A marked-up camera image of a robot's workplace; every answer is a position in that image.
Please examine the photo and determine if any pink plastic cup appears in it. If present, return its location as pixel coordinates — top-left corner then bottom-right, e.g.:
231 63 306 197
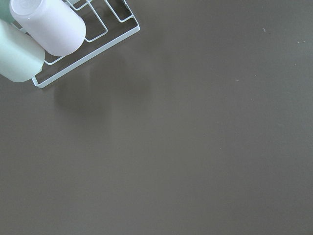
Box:
9 0 86 57

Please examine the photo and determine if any pale green plastic cup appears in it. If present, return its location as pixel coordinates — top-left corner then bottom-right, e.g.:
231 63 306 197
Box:
0 20 45 82

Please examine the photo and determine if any white wire cup rack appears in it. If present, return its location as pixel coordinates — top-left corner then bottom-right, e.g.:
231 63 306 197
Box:
13 0 141 89

